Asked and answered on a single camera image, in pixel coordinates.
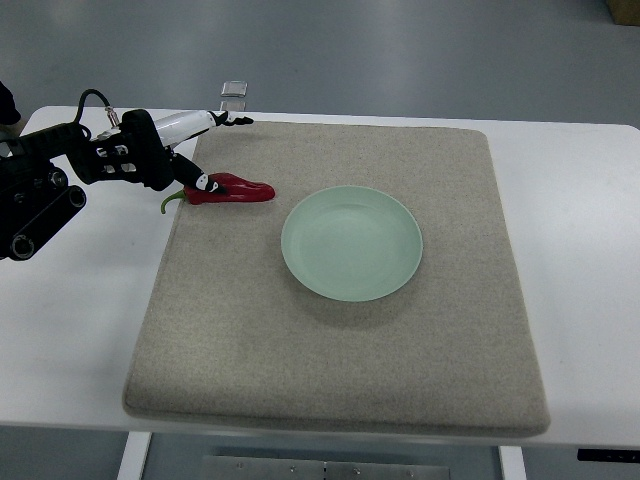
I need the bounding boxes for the white table leg left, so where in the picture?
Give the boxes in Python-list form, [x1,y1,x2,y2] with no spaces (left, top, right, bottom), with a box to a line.
[116,432,152,480]

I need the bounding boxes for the person in black clothing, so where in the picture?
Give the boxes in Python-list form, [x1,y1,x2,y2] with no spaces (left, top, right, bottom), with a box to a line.
[0,83,22,126]

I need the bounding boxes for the beige fabric cushion mat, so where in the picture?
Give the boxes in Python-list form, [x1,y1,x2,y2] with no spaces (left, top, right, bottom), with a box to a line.
[123,121,550,437]

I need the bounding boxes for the metal table base plate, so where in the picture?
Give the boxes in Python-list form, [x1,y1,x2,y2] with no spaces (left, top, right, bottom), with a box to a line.
[198,455,451,480]

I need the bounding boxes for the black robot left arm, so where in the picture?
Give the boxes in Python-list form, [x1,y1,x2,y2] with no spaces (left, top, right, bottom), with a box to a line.
[1,89,118,261]

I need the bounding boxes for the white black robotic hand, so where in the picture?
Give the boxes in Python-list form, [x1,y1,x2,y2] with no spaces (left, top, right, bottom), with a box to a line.
[90,109,254,194]

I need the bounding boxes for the red pepper with green stem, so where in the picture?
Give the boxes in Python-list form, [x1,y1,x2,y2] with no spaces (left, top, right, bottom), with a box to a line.
[160,172,276,214]

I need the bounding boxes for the cardboard box corner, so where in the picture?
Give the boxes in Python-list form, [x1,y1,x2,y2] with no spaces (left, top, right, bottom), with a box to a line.
[606,0,640,26]

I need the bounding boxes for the white table leg right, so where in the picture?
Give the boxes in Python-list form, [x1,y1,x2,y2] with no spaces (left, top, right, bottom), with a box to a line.
[498,446,527,480]

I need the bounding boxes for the clear floor socket cover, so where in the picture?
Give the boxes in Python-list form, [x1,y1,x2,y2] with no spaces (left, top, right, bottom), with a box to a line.
[221,80,248,98]

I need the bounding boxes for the black table control panel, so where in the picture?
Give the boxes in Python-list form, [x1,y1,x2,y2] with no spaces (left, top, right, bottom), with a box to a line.
[576,448,640,464]

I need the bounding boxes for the light green round plate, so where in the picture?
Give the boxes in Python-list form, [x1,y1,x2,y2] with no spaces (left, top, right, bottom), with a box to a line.
[281,186,424,302]

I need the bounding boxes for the white table leg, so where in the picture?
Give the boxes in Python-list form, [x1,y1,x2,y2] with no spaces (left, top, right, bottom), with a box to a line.
[116,432,152,480]
[498,446,527,480]

